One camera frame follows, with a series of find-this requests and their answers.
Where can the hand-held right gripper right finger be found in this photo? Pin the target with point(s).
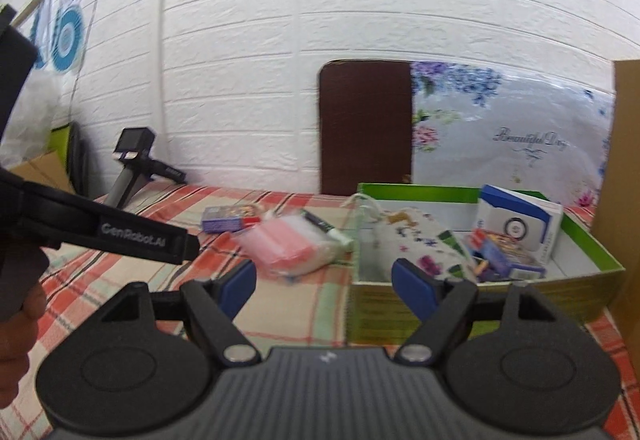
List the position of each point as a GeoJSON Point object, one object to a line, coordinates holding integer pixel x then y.
{"type": "Point", "coordinates": [412, 285]}

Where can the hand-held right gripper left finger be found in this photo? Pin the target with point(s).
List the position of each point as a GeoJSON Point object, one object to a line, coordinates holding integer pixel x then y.
{"type": "Point", "coordinates": [239, 287]}

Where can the large green box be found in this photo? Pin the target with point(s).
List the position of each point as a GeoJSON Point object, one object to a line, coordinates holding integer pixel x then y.
{"type": "Point", "coordinates": [575, 290]}

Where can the person's left hand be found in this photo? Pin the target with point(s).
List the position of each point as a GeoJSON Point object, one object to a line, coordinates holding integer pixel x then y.
{"type": "Point", "coordinates": [20, 345]}

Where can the open cardboard box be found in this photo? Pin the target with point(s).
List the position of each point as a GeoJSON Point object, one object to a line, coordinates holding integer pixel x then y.
{"type": "Point", "coordinates": [42, 172]}

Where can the plaid blanket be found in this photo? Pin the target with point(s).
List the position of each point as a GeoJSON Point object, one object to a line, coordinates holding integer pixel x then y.
{"type": "Point", "coordinates": [300, 300]}

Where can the pink zip bag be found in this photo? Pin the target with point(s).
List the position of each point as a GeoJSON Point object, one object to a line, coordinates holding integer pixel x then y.
{"type": "Point", "coordinates": [290, 245]}

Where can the purple card box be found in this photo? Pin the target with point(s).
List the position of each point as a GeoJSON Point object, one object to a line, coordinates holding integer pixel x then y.
{"type": "Point", "coordinates": [225, 220]}

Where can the colourful small card box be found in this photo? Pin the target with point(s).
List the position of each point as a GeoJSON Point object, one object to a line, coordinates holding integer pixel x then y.
{"type": "Point", "coordinates": [505, 255]}

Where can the black and white marker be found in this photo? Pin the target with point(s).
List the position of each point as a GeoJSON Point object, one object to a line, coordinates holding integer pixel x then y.
{"type": "Point", "coordinates": [325, 227]}

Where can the clear plastic bag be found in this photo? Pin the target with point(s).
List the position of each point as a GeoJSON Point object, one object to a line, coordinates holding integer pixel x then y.
{"type": "Point", "coordinates": [30, 119]}

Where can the white and blue box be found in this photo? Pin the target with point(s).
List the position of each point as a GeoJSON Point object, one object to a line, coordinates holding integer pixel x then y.
{"type": "Point", "coordinates": [520, 220]}

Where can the dark brown headboard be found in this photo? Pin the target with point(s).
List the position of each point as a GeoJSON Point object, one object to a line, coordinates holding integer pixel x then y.
{"type": "Point", "coordinates": [365, 129]}

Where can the floral white pillow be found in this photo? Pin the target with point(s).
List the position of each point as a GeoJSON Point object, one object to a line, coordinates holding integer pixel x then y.
{"type": "Point", "coordinates": [510, 139]}

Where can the brown cardboard sheet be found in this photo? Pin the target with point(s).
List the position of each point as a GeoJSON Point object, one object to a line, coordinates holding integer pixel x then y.
{"type": "Point", "coordinates": [625, 180]}

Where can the blue round wall poster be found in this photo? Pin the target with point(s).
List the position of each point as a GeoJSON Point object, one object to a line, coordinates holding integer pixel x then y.
{"type": "Point", "coordinates": [67, 29]}

